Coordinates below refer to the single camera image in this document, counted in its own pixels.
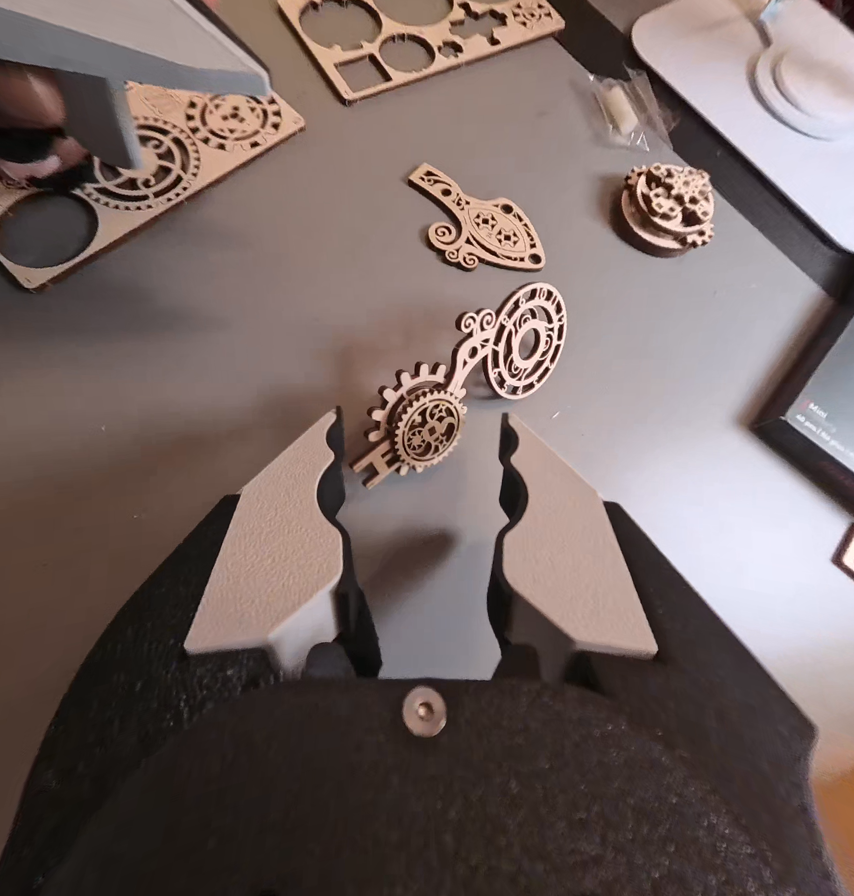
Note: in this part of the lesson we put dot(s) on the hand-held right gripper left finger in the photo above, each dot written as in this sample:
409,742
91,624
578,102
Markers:
273,560

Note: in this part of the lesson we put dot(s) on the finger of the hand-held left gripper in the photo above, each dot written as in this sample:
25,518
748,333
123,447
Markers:
153,49

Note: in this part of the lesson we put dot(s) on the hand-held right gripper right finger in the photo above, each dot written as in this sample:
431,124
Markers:
574,567

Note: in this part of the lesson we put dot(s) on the wooden sheet with gears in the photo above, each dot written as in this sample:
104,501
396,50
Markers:
244,119

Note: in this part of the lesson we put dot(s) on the wooden gear key assembly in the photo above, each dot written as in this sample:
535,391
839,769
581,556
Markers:
462,364

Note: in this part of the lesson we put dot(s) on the person's left hand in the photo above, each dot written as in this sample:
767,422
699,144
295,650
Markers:
20,98

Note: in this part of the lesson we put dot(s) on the empty wooden cutout sheet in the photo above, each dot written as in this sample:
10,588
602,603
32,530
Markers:
323,54

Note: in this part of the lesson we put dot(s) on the black puzzle box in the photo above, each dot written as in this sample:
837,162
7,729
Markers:
840,392

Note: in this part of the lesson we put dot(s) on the round wooden gear assembly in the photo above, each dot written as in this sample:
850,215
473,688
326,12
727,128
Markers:
661,224

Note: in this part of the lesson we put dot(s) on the ornate wooden leaf piece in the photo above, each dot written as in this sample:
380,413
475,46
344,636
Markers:
462,224

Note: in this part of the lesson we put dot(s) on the clear plastic parts bag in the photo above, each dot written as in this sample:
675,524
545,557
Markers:
619,112

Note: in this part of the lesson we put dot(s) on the white book stand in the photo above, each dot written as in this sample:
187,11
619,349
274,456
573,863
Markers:
714,56

